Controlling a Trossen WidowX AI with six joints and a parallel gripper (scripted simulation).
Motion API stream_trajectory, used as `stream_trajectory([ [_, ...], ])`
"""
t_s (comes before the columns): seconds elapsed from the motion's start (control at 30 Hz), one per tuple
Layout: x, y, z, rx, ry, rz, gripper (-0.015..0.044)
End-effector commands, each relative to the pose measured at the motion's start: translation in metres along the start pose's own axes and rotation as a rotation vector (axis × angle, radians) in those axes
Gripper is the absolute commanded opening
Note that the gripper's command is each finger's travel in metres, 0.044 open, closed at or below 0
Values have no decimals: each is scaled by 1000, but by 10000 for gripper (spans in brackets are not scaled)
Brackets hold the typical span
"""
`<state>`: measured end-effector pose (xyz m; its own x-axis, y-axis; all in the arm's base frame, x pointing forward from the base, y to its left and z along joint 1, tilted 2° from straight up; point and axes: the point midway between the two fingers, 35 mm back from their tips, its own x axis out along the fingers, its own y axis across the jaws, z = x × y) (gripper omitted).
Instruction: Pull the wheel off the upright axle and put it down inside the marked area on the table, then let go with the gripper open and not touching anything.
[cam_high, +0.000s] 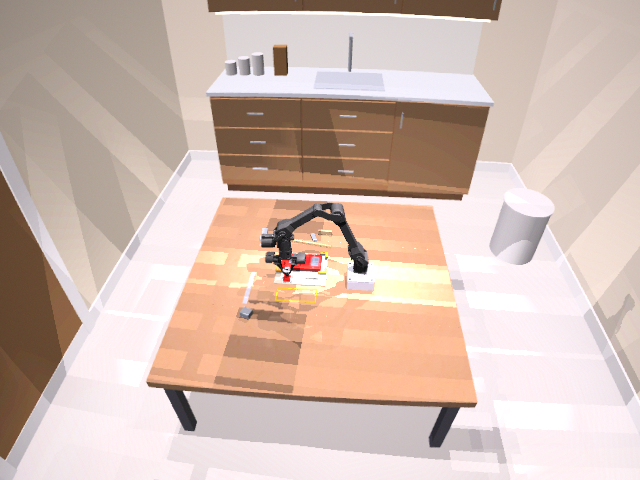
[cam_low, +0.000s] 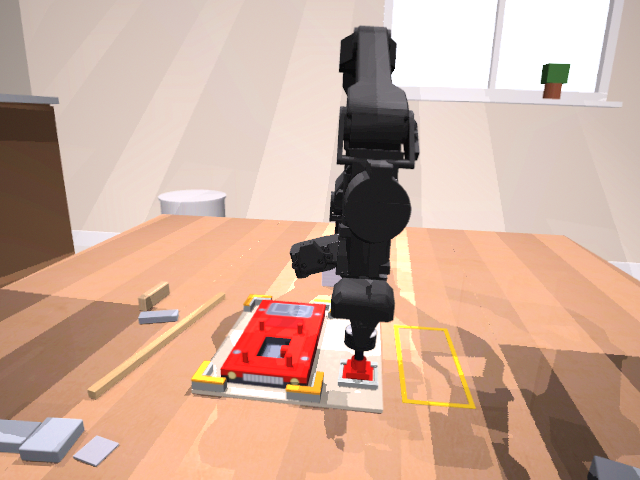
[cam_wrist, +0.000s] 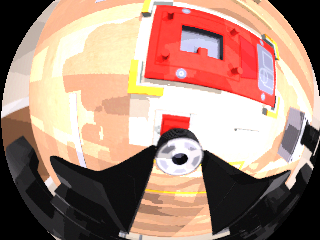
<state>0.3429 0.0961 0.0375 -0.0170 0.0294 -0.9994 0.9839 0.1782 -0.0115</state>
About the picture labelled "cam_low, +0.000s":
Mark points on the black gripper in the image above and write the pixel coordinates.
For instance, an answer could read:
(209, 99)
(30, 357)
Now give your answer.
(363, 296)

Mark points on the yellow rectangular outline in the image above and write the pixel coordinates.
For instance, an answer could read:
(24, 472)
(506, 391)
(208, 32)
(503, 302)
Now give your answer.
(470, 405)

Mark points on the tan rectangular block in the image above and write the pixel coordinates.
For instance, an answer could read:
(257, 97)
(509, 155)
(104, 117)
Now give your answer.
(154, 295)

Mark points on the small black wheel with white hub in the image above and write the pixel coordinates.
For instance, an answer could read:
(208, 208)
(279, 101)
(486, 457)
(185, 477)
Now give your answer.
(349, 341)

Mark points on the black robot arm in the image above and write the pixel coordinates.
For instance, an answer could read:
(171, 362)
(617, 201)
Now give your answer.
(374, 125)

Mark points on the long tan wooden stick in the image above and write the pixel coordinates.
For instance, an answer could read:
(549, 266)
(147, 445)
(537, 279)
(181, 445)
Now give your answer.
(106, 383)

